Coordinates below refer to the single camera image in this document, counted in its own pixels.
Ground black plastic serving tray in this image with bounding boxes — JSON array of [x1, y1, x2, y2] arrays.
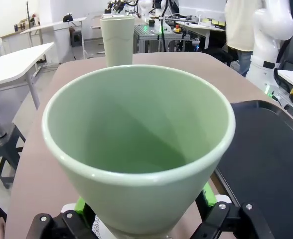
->
[[215, 99, 293, 239]]

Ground pale green plastic cup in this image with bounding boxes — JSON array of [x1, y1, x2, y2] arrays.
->
[[100, 16, 136, 68], [41, 64, 236, 236]]

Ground white desk with metal legs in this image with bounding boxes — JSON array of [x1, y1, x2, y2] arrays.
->
[[20, 16, 87, 60]]

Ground white scalloped paper coaster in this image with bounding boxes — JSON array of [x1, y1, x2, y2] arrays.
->
[[91, 216, 172, 239]]

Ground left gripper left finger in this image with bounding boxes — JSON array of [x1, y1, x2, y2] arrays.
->
[[26, 196, 99, 239]]

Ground person in cream shirt jeans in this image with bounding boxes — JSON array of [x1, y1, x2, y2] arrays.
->
[[224, 0, 256, 78]]

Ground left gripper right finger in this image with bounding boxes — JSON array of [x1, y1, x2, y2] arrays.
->
[[190, 183, 276, 239]]

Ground aluminium frame workbench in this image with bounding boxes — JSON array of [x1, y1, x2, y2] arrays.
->
[[133, 23, 199, 54]]

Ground black stool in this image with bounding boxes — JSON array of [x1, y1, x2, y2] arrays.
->
[[0, 123, 27, 189]]

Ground small dark stool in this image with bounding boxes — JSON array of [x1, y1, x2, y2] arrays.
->
[[70, 27, 84, 47]]

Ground white height-adjustable table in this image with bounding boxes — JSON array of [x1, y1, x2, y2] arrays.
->
[[0, 42, 55, 112]]

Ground black office chair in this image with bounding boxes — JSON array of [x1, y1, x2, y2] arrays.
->
[[201, 46, 239, 68]]

